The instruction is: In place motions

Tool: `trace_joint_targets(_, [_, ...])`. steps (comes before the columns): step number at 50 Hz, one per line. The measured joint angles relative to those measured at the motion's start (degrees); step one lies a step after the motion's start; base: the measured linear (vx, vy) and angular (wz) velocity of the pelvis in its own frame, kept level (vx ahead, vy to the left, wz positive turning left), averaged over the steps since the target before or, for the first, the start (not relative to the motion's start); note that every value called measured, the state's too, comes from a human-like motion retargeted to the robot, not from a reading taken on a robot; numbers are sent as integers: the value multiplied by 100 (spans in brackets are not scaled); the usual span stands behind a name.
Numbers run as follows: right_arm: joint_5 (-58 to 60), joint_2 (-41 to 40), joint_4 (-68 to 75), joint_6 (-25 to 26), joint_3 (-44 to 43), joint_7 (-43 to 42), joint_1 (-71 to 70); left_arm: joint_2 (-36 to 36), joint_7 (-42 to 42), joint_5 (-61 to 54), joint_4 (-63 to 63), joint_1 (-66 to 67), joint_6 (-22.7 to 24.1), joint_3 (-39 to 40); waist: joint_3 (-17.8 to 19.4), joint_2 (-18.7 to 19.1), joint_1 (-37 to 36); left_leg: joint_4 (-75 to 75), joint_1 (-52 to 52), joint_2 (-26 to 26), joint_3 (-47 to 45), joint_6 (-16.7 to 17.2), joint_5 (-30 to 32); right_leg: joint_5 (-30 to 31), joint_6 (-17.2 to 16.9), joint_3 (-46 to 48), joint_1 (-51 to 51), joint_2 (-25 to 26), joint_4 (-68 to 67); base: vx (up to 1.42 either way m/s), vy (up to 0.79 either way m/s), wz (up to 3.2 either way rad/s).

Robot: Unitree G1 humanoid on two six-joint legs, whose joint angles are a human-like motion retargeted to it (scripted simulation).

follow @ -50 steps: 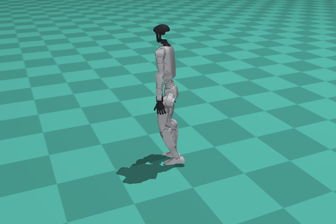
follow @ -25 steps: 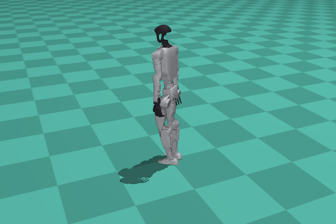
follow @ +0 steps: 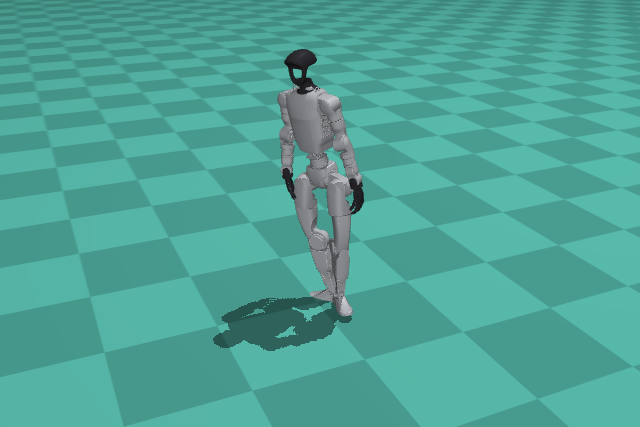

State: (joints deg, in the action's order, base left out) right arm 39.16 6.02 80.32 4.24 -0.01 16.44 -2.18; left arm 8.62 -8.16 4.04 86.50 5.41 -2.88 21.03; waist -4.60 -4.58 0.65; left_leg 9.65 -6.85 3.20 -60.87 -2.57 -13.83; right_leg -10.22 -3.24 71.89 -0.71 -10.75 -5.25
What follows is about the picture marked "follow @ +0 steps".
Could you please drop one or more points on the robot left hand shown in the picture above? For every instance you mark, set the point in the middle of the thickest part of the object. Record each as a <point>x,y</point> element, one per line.
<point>357,194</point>

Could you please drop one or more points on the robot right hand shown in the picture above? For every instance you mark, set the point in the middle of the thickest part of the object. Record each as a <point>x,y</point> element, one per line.
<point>289,183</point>

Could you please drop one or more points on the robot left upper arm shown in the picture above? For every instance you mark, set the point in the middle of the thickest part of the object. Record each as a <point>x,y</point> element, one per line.
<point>331,106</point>

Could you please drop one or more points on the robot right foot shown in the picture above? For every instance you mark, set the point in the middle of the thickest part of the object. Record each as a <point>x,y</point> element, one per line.
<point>323,295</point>

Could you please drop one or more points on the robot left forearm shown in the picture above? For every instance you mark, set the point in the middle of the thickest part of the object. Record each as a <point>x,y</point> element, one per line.
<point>349,162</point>

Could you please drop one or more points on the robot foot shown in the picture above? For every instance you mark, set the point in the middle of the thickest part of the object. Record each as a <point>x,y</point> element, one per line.
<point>323,295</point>
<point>342,306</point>

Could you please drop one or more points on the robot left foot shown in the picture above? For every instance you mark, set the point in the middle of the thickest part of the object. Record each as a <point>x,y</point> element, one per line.
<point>342,306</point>

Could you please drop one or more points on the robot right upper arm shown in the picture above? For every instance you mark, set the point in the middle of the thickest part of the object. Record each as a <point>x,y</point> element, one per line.
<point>286,133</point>

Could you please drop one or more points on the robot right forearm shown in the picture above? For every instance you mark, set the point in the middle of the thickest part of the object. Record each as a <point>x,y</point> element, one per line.
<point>287,155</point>

